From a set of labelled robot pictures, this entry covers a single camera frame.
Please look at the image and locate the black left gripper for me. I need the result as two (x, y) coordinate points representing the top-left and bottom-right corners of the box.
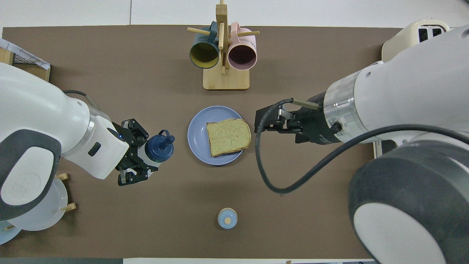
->
(112, 118), (159, 186)

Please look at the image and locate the wooden shelf box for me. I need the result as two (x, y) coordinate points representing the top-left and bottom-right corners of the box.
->
(0, 48), (51, 82)

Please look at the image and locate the toasted bread slice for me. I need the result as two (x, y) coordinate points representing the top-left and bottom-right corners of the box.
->
(206, 118), (252, 157)

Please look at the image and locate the pink ribbed mug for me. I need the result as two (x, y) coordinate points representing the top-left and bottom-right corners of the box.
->
(227, 22), (258, 71)

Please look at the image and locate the dark teal mug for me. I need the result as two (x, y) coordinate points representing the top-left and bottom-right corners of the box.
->
(189, 21), (220, 69)

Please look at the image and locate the brown table mat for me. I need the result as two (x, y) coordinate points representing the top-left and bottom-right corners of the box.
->
(0, 25), (403, 259)

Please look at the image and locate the white toaster oven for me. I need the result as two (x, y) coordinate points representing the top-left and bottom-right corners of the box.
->
(373, 139), (398, 159)

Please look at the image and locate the cream two-slot toaster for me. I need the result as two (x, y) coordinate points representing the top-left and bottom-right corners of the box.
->
(381, 19), (450, 63)

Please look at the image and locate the light blue round plate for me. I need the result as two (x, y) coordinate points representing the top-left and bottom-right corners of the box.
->
(0, 220), (22, 245)

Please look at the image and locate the translucent bottle navy cap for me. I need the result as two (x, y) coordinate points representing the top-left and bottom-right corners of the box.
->
(144, 129), (176, 169)

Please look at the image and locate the black wire basket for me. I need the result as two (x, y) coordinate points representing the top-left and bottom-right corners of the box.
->
(13, 51), (37, 66)

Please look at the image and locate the wooden mug tree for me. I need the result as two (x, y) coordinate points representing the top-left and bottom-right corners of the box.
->
(187, 0), (260, 91)

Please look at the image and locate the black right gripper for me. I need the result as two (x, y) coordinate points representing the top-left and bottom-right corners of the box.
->
(255, 92), (344, 146)

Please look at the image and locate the wooden plate rack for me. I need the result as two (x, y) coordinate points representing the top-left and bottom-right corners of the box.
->
(4, 173), (77, 231)

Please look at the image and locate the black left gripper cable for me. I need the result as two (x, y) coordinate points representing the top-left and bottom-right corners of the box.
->
(63, 90), (99, 110)

